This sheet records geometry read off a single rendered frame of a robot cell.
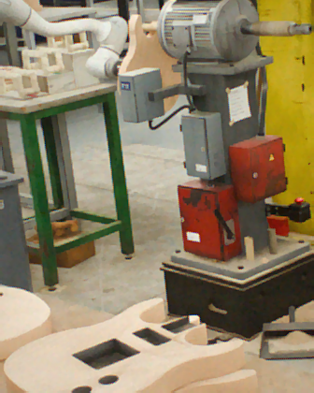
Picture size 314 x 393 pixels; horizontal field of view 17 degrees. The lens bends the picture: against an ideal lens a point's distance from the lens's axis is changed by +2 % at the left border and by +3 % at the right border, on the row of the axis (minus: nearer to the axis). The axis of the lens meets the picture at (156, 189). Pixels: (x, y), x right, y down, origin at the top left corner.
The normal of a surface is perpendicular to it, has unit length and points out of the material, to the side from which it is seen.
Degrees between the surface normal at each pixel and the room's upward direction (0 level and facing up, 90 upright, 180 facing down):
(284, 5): 90
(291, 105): 90
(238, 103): 90
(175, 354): 0
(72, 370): 0
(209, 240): 90
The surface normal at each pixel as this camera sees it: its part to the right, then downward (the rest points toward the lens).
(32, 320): -0.11, -0.96
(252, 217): 0.67, 0.12
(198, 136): -0.73, 0.26
